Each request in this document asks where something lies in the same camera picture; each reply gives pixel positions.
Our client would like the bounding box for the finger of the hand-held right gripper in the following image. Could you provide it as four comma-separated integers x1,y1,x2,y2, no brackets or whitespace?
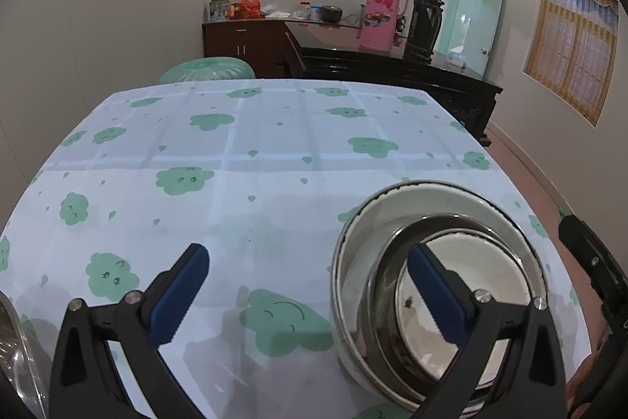
558,216,628,318

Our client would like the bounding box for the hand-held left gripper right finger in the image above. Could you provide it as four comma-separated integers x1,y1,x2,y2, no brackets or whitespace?
406,243,570,419

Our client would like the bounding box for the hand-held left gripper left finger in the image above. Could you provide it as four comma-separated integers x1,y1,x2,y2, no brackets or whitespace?
46,243,212,419

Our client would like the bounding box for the small steel bowl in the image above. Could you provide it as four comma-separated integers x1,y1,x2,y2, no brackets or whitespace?
375,213,523,400

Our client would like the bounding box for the white enamel floral bowl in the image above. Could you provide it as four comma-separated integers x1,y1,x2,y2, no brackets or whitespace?
395,227,521,388

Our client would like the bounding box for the deep steel bowl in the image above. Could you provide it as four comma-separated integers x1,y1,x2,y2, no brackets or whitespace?
330,180,550,415

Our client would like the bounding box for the wide shallow steel bowl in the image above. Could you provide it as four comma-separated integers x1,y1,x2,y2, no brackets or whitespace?
0,294,52,419

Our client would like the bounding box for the green cloud print tablecloth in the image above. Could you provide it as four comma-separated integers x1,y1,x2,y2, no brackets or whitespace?
0,78,597,419

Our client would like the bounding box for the window with yellow curtain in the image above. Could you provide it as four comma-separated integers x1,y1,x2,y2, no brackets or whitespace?
522,0,620,126

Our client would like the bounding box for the green plastic stool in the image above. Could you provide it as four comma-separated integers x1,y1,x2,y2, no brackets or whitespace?
158,58,256,83

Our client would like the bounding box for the black wooden sideboard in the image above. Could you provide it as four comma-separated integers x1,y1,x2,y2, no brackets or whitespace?
283,19,504,148

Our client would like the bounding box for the pale green door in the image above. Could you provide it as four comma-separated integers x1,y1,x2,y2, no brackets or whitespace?
417,0,504,81

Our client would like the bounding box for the brown wooden cabinet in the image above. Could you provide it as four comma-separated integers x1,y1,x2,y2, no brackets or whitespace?
202,19,295,79

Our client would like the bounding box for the black thermos jug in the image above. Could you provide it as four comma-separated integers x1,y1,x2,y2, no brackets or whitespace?
403,0,445,65

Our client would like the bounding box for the pink thermos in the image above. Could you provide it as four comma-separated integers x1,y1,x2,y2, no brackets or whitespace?
358,0,411,53

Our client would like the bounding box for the box of bottles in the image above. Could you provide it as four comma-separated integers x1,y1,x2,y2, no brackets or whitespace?
207,0,232,22

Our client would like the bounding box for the orange plastic bag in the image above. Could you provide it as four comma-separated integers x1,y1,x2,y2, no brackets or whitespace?
234,0,262,20

